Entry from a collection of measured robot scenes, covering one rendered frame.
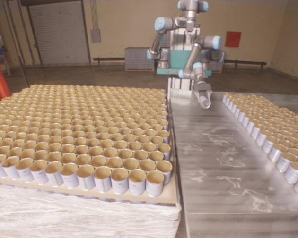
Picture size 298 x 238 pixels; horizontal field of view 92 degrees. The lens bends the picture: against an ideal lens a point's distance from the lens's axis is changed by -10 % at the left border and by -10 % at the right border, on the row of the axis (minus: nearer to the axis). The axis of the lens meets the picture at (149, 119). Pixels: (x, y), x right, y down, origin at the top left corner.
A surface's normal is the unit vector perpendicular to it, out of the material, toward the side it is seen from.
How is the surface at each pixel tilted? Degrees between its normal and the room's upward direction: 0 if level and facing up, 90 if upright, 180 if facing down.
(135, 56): 92
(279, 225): 0
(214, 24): 90
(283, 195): 0
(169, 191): 2
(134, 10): 90
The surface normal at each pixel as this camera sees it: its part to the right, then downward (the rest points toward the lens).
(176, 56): -0.07, 0.48
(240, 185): 0.00, -0.88
